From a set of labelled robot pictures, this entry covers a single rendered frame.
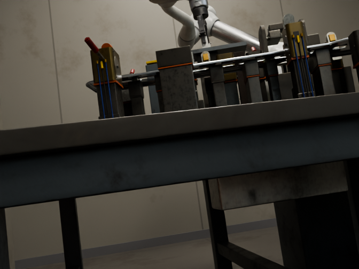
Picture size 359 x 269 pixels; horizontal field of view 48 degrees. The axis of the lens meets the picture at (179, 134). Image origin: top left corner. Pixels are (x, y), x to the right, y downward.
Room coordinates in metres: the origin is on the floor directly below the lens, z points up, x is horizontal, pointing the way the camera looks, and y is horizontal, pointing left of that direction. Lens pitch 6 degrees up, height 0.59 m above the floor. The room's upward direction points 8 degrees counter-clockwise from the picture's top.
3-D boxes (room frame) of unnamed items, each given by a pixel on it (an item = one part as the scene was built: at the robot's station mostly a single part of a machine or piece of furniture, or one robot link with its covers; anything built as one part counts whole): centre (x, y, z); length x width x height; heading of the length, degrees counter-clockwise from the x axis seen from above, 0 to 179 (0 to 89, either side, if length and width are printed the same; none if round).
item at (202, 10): (1.88, -0.18, 1.34); 0.08 x 0.07 x 0.09; 168
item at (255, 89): (1.51, -0.30, 0.84); 0.12 x 0.05 x 0.29; 175
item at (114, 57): (1.35, 0.22, 0.88); 0.14 x 0.09 x 0.36; 175
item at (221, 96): (1.52, -0.17, 0.84); 0.12 x 0.05 x 0.29; 175
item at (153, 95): (1.87, 0.08, 0.92); 0.08 x 0.08 x 0.44; 85
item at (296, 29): (1.31, -0.43, 0.87); 0.12 x 0.07 x 0.35; 175
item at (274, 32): (1.70, -0.50, 0.95); 0.18 x 0.13 x 0.49; 85
